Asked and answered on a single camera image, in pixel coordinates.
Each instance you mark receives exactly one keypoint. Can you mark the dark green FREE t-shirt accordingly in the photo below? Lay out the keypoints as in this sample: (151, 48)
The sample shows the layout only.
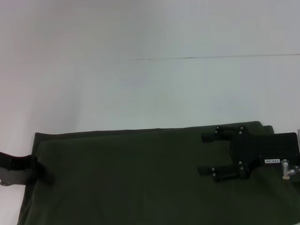
(140, 178)

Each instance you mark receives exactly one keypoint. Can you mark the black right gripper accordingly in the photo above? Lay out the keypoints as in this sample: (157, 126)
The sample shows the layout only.
(260, 150)

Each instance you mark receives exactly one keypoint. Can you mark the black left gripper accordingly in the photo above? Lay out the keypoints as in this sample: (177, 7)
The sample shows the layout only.
(14, 171)

